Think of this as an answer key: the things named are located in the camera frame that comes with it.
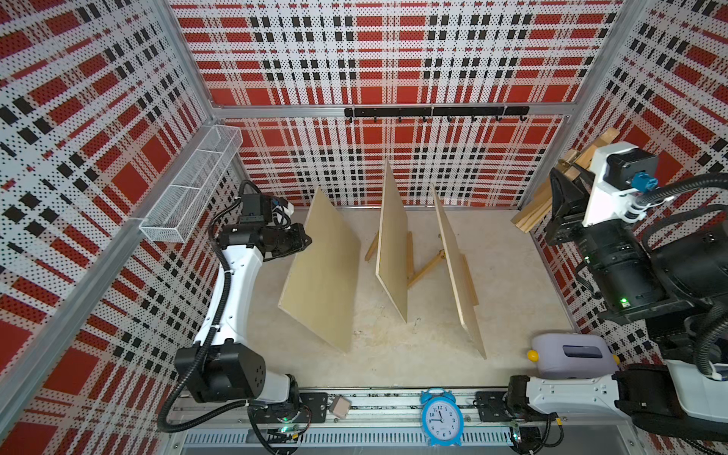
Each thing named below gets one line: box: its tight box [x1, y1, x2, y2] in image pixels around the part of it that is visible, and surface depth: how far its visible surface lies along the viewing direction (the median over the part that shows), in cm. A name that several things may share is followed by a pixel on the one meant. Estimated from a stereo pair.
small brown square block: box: [328, 395, 352, 420], surface depth 74 cm
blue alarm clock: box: [419, 386, 465, 447], surface depth 72 cm
